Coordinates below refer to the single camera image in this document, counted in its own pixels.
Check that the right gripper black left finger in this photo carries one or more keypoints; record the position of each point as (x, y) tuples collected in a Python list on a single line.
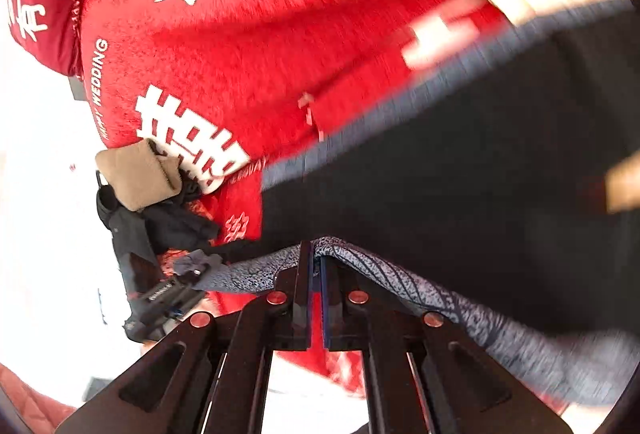
[(241, 346)]

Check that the red wedding blanket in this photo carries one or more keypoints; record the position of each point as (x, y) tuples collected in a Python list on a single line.
[(231, 87)]

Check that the black jacket pile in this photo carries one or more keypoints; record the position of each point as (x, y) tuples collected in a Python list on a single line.
[(140, 238)]

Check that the dark red pillow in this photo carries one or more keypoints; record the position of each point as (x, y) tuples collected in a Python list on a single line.
[(50, 31)]

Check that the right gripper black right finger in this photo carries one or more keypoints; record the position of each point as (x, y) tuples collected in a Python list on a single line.
[(355, 321)]

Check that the black pants with grey trim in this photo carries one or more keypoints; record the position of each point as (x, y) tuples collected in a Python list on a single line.
[(502, 192)]

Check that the folded beige fleece garment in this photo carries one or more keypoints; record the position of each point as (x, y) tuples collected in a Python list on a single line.
[(139, 175)]

